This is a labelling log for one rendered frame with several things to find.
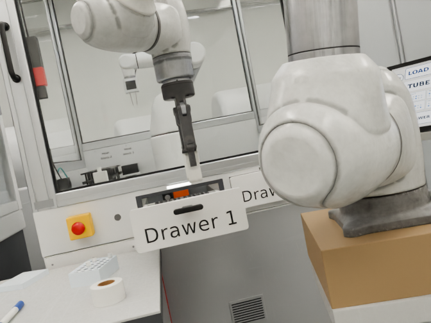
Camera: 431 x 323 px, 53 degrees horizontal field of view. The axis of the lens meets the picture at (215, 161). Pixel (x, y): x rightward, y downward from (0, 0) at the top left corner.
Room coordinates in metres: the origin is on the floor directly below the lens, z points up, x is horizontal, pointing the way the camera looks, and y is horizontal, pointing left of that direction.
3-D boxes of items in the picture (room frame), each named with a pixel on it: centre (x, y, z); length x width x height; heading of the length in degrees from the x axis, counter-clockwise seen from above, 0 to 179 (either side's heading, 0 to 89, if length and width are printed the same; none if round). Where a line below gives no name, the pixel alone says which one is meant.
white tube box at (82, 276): (1.14, 0.37, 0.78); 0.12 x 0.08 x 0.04; 171
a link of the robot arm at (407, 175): (0.78, -0.28, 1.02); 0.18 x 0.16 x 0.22; 142
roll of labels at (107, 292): (0.93, 0.28, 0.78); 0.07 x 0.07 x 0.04
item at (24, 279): (1.24, 0.61, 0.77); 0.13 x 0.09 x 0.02; 169
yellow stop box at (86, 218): (1.35, 0.46, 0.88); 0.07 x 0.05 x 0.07; 97
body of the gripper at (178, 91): (1.00, 0.05, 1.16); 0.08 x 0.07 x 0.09; 7
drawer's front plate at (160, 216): (1.09, 0.09, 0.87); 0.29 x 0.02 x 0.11; 97
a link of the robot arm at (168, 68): (1.00, 0.05, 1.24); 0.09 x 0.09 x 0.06
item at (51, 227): (1.90, 0.15, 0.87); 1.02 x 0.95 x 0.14; 97
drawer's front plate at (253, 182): (1.45, -0.18, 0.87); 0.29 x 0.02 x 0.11; 97
